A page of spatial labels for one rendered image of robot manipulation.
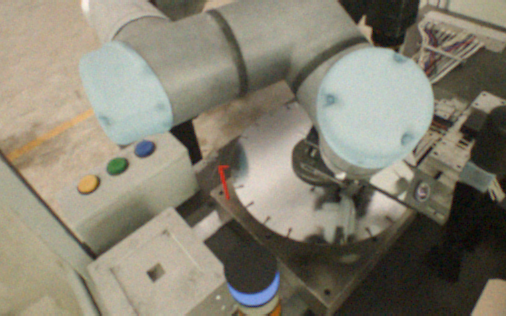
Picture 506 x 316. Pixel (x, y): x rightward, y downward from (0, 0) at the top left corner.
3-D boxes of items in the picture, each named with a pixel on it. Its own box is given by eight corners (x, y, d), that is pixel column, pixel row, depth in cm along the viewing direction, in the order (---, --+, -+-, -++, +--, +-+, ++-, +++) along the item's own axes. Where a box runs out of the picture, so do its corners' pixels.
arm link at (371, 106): (388, 13, 22) (471, 116, 19) (367, 75, 33) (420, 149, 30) (288, 70, 23) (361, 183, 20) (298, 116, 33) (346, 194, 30)
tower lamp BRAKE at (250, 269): (251, 318, 27) (247, 306, 25) (218, 279, 30) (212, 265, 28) (289, 281, 29) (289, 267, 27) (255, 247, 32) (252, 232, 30)
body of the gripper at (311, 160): (324, 122, 49) (326, 94, 38) (381, 148, 46) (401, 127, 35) (300, 169, 48) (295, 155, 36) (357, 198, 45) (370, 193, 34)
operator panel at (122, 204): (101, 261, 73) (70, 226, 63) (83, 228, 79) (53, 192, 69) (201, 189, 84) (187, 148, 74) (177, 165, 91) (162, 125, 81)
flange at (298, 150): (355, 185, 56) (357, 176, 55) (289, 183, 58) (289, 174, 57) (350, 137, 64) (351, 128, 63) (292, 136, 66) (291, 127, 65)
